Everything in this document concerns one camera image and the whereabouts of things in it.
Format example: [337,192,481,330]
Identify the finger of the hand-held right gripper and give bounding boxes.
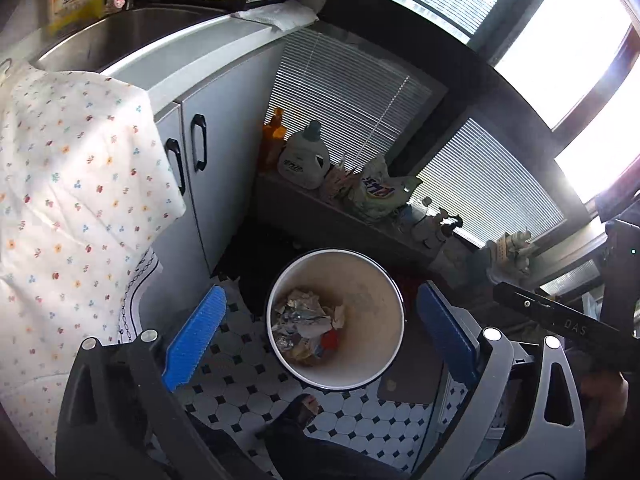
[492,281,627,356]

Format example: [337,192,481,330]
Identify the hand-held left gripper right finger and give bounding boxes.
[410,282,587,480]

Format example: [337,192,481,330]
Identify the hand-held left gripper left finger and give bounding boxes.
[55,285,236,480]

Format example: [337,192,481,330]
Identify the white round trash bin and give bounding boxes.
[265,247,406,392]

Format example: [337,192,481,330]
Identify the small brown paper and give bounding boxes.
[287,339,326,364]

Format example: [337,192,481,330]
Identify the person's right hand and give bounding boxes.
[580,375,631,452]

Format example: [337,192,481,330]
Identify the white cloth with black trim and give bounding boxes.
[117,247,164,347]

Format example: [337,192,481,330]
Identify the grey work glove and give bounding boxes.
[482,230,537,287]

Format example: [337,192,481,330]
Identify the crumpled silver foil wrapper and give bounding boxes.
[274,296,331,342]

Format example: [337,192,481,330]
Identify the black top spray bottle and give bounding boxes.
[438,212,465,246]

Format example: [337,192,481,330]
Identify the crumpled white tissue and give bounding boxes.
[320,302,348,332]

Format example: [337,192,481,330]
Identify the small white cap bottle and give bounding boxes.
[409,196,434,232]

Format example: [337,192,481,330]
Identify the person's left foot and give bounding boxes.
[260,394,322,442]

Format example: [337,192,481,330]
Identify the narrow window blind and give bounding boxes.
[415,117,566,248]

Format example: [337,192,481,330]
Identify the washing powder bag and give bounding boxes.
[350,154,423,222]

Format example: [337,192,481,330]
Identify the small paper packet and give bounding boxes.
[322,157,362,202]

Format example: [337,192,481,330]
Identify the floral print tablecloth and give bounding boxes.
[0,62,187,476]

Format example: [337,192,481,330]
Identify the white laundry detergent jug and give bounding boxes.
[277,120,331,190]

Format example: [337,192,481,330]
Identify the orange bottle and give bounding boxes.
[262,108,287,172]

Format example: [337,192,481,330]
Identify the grey cabinet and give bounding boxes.
[102,12,321,321]

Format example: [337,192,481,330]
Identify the glass window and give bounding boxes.
[355,0,640,202]

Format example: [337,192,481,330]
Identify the wide window blind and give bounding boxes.
[257,27,433,181]

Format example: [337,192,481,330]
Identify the steel sink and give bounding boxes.
[30,6,231,73]

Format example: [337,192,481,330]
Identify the white folded cloth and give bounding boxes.
[232,0,321,31]

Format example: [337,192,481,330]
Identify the black cabinet handle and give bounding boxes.
[166,138,187,196]
[191,114,208,172]

